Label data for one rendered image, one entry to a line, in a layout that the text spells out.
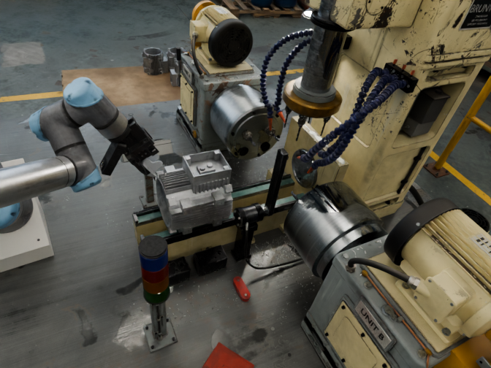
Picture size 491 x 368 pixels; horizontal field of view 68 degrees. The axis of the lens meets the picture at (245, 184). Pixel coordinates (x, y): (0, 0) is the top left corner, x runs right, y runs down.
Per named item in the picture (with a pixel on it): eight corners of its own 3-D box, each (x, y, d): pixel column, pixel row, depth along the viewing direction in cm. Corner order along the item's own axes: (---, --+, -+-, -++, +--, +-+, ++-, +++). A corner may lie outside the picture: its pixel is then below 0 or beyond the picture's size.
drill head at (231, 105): (244, 113, 175) (251, 64, 158) (282, 159, 152) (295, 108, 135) (195, 121, 165) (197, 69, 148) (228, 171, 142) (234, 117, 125)
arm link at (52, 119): (41, 157, 87) (80, 139, 85) (20, 113, 85) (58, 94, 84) (61, 154, 94) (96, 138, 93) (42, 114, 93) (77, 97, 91)
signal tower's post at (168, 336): (169, 317, 108) (166, 226, 80) (177, 342, 103) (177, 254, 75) (142, 327, 105) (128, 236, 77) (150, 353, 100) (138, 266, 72)
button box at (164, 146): (169, 152, 132) (166, 139, 131) (174, 152, 126) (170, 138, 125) (120, 162, 125) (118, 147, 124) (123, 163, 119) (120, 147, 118)
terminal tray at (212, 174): (217, 166, 119) (218, 148, 115) (229, 187, 113) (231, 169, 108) (182, 172, 115) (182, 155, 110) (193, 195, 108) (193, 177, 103)
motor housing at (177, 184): (210, 190, 132) (212, 149, 120) (230, 228, 120) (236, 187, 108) (155, 203, 125) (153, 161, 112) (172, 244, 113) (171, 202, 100)
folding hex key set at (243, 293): (251, 300, 115) (252, 296, 114) (242, 303, 114) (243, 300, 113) (240, 277, 121) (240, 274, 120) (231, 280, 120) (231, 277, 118)
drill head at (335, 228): (323, 209, 133) (343, 155, 116) (401, 304, 108) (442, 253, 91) (264, 226, 123) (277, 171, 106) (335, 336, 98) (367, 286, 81)
